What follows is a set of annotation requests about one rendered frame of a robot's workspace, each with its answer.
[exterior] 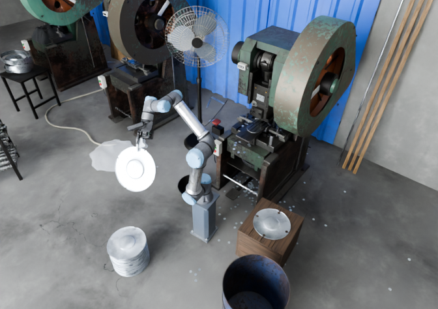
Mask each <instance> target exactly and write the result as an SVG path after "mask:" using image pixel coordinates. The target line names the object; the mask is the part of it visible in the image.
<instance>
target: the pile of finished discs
mask: <svg viewBox="0 0 438 309"><path fill-rule="evenodd" d="M278 212H279V210H276V209H262V210H260V211H259V212H257V213H256V215H258V216H259V217H256V215H255V216H254V220H253V224H254V228H255V230H256V231H257V232H258V233H259V234H260V235H261V236H263V234H265V236H264V238H266V239H271V240H278V239H282V238H284V237H285V236H286V235H287V234H288V233H286V232H285V231H288V232H289V231H290V229H291V224H290V221H289V219H288V217H287V216H286V215H285V214H284V213H283V212H280V214H278Z"/></svg>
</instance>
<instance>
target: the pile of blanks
mask: <svg viewBox="0 0 438 309"><path fill-rule="evenodd" d="M108 254H109V252H108ZM109 257H110V259H111V262H112V264H113V268H114V269H115V271H116V272H117V273H118V274H120V275H121V276H126V277H130V276H135V275H137V274H139V273H141V272H142V271H143V270H145V268H146V267H147V266H148V264H149V260H150V255H149V248H148V245H147V240H146V244H145V247H144V249H143V250H142V251H141V252H140V253H139V254H138V255H137V256H136V257H133V258H131V259H127V260H119V259H115V258H114V257H112V256H110V254H109Z"/></svg>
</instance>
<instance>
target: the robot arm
mask: <svg viewBox="0 0 438 309"><path fill-rule="evenodd" d="M182 98H183V95H182V93H181V92H180V91H179V90H174V91H172V92H170V93H169V94H168V95H166V96H164V97H163V98H161V99H160V100H157V98H155V97H153V96H146V98H145V101H144V107H143V113H142V116H141V118H142V120H141V123H138V124H135V125H131V126H128V127H127V129H128V131H134V130H137V129H139V130H138V134H137V137H136V149H137V152H139V148H142V149H144V148H148V145H147V144H146V143H145V138H146V139H148V140H152V139H153V135H154V132H153V126H154V124H155V123H154V122H153V117H154V113H155V112H161V113H164V112H168V111H169V109H170V108H171V106H173V107H174V108H175V109H176V111H177V112H178V113H179V115H180V116H181V117H182V118H183V119H184V121H185V122H186V124H187V125H188V126H189V127H190V128H191V130H192V131H193V132H194V134H195V135H196V136H197V140H198V141H199V143H198V144H197V145H196V146H195V147H194V148H193V149H191V150H190V151H189V152H188V154H187V155H186V161H187V162H188V165H189V166H190V177H189V183H188V184H187V185H186V191H185V192H184V193H183V194H182V198H183V199H184V200H185V202H187V203H188V204H190V205H194V204H195V203H199V204H202V205H206V204H209V203H210V202H211V201H212V200H213V192H212V190H211V182H212V181H211V177H210V175H208V174H206V173H203V168H204V167H205V166H206V164H207V159H208V158H209V157H210V156H211V155H212V154H213V153H214V151H215V142H214V138H213V136H212V134H211V133H210V132H209V131H208V130H205V128H204V127H203V125H202V124H201V123H200V122H199V121H198V119H197V118H196V116H195V115H194V114H193V113H192V112H191V110H190V109H189V108H188V106H187V105H186V104H185V103H184V101H183V100H182Z"/></svg>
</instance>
